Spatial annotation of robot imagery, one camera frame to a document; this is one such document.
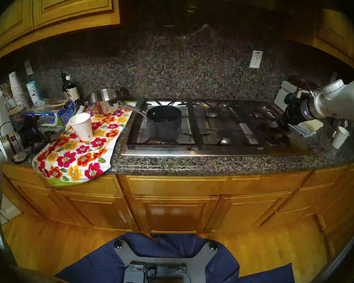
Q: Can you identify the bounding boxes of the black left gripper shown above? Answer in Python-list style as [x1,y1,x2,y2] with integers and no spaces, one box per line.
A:
[18,114,67,152]

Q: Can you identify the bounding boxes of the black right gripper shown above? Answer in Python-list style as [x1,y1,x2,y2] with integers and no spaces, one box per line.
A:
[272,92,309,136]

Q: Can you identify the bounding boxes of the large white paper cup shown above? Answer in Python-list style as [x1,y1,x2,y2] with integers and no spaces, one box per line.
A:
[68,113,93,142]

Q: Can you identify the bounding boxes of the blue patterned paper cup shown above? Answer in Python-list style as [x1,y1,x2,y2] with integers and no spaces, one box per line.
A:
[26,81,41,104]

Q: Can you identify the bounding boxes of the white cup with wooden utensils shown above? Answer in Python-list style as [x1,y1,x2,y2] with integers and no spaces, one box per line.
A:
[0,82,17,109]

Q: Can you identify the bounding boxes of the stainless steel stock pot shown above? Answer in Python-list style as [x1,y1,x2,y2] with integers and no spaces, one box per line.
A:
[77,88,130,117]

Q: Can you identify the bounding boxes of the small white paper cup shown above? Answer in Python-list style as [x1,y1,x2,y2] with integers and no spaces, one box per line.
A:
[332,126,350,149]

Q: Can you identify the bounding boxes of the blue foodservice foil box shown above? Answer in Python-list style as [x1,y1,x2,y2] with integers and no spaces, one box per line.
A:
[23,99,77,127]

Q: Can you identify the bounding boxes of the folded striped dish cloth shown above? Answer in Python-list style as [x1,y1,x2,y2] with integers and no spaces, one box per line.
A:
[291,119,324,138]

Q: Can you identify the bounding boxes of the dark patterned bowl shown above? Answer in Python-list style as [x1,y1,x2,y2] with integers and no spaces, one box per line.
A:
[7,106,26,124]

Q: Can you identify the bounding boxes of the dark bottle with white label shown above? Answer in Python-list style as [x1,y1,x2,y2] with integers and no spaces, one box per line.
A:
[64,75,80,101]

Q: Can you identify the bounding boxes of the floral kitchen towel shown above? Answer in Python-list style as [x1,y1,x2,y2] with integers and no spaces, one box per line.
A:
[32,101,133,186]

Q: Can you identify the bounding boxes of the stack of white paper cups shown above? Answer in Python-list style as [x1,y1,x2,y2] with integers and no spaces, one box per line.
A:
[8,72,30,107]

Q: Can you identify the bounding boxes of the chrome metal utensils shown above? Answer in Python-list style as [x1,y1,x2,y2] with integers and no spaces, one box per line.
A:
[330,118,348,138]

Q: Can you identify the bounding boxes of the stainless steel gas cooktop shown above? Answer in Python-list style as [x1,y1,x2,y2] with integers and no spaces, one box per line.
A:
[120,98,314,157]

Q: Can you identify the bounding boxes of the wooden upper cabinet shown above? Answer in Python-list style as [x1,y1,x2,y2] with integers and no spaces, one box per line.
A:
[283,7,354,68]
[0,0,120,66]

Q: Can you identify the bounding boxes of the wooden lower cabinet run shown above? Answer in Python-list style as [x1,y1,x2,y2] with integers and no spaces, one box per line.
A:
[0,159,354,256]

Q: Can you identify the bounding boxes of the blue moving blanket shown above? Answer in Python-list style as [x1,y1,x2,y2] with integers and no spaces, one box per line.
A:
[55,233,295,283]

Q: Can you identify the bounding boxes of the grey power strip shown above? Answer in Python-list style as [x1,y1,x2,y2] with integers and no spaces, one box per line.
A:
[129,263,188,274]

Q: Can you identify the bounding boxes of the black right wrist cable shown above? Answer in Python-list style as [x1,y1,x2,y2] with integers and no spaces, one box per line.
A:
[292,85,313,100]

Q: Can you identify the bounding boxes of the white wall power outlet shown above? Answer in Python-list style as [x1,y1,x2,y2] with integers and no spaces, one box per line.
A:
[250,50,263,69]

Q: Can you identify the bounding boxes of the black saucepan with steel handle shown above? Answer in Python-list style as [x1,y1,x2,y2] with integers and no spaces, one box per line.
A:
[119,103,182,141]

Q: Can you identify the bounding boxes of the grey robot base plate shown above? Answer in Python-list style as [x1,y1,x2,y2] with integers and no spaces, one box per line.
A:
[114,240,218,283]

